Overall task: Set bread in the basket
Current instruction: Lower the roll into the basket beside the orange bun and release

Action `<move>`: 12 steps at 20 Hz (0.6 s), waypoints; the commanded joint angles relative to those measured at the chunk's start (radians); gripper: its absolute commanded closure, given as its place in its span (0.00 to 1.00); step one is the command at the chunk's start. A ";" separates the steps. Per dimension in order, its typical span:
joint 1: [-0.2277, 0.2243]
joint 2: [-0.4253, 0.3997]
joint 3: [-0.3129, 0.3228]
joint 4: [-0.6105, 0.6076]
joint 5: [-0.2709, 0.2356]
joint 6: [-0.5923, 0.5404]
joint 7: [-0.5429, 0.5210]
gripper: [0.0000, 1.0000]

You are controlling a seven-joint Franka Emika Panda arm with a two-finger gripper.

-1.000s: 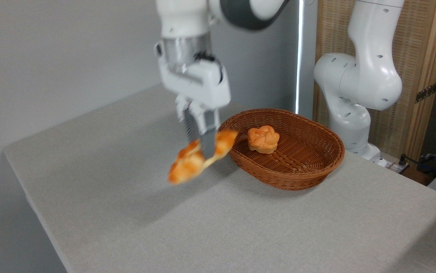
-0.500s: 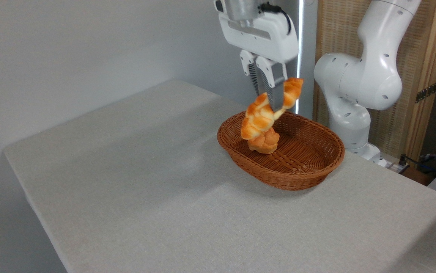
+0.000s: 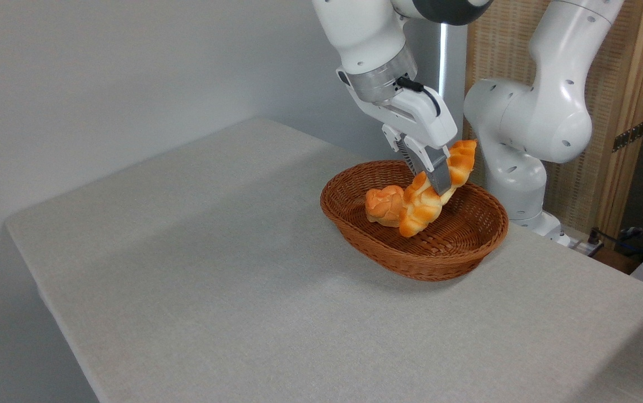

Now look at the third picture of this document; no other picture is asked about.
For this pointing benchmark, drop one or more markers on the round knotted bread bun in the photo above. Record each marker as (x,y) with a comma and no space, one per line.
(383,206)

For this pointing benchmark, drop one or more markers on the brass screen hinge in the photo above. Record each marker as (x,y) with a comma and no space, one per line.
(629,136)

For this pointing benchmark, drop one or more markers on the grey tablecloth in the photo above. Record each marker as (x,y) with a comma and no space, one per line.
(187,280)

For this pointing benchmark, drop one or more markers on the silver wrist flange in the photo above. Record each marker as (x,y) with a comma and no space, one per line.
(380,78)

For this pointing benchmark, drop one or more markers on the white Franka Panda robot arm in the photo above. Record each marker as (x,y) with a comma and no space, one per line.
(545,117)

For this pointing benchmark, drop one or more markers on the brown oval wicker basket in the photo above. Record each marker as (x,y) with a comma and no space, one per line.
(444,257)

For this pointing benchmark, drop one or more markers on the wooden rattan folding screen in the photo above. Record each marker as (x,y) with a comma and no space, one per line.
(634,56)

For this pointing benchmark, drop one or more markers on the bright vertical light strip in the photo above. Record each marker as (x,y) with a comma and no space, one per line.
(442,67)

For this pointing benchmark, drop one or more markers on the long braided bread loaf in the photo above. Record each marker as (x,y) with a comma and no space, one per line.
(422,210)

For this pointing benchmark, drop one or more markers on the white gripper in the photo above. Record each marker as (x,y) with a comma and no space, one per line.
(419,117)

